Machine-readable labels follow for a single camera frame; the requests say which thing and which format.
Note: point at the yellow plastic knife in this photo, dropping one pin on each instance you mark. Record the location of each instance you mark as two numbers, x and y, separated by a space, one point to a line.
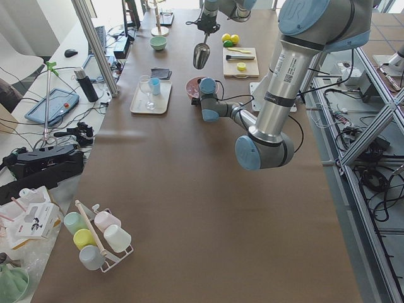
242 51

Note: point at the pink bowl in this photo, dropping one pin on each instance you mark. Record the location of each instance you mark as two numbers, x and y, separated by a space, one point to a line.
195 79

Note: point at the green plastic cup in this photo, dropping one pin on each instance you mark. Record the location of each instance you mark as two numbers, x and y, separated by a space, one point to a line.
74 222

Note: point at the bamboo cutting board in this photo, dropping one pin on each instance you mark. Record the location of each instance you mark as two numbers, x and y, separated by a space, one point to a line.
230 67

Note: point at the blue teach pendant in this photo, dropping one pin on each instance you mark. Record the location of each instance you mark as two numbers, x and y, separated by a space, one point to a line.
61 102

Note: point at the grey folded cloth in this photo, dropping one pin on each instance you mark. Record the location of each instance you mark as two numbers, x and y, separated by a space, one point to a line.
161 73

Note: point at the cream rabbit tray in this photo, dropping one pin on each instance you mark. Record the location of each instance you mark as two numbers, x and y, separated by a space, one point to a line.
138 104

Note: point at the yellow lemon upper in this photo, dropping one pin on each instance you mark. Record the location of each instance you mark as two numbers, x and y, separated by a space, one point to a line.
226 37

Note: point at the half lemon slice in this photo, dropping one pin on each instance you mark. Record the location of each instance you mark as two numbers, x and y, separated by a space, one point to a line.
241 66

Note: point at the steel ice scoop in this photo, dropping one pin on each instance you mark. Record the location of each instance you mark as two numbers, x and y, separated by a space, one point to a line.
201 53

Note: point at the pile of clear ice cubes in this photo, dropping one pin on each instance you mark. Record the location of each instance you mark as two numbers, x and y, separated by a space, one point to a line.
193 89

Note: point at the black computer mouse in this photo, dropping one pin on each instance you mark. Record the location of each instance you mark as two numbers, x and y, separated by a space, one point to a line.
70 53

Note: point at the yellow lemon lower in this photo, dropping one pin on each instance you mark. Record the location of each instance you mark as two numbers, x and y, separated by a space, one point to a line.
227 43

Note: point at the steel muddler black tip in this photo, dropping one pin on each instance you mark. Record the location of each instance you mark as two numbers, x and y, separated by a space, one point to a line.
229 57

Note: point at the aluminium frame post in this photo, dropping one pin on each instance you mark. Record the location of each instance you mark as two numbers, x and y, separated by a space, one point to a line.
85 19

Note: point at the yellow plastic cup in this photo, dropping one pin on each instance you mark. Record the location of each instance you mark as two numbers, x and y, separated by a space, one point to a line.
82 238

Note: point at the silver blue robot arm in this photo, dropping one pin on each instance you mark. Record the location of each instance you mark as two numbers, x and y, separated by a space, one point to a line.
237 10
307 28

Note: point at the light blue cup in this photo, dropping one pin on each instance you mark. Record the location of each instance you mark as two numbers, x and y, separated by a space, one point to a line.
154 84

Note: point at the pink plastic cup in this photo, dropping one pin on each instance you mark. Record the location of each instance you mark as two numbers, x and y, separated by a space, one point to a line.
104 219

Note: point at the green bowl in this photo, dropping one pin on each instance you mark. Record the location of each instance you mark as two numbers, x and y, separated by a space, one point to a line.
158 43

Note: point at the white wire rack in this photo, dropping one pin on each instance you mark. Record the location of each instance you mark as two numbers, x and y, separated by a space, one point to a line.
111 258

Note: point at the grey plastic cup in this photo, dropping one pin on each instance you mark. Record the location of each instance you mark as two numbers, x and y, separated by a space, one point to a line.
91 257

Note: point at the yellow lemon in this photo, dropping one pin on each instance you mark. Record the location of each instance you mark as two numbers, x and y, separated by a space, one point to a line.
227 43
226 37

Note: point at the white plastic cup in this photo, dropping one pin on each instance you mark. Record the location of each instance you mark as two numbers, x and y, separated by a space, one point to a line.
117 238

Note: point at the black water bottle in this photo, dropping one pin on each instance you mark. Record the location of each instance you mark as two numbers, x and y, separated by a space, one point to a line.
85 84

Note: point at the clear wine glass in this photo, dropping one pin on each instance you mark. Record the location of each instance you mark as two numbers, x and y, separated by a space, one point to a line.
147 90

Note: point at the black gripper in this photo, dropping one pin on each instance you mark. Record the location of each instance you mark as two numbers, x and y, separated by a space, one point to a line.
207 22
194 101

